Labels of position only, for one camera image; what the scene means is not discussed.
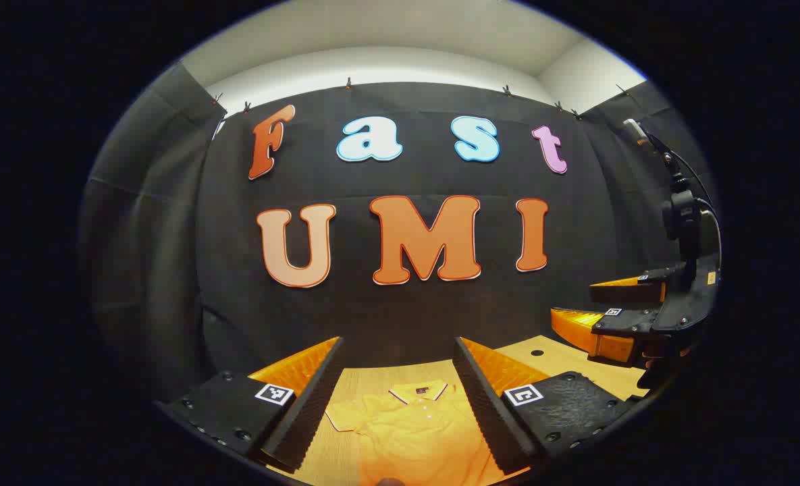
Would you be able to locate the orange polo T-shirt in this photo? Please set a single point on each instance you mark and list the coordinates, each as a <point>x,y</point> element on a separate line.
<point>413,432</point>

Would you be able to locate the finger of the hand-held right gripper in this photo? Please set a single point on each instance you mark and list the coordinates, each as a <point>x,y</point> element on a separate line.
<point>619,322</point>
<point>632,291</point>

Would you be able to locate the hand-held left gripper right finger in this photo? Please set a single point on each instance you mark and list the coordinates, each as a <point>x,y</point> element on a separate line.
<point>484,405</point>

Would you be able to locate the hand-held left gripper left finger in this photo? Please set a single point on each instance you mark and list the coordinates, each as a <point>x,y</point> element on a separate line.
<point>312,405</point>

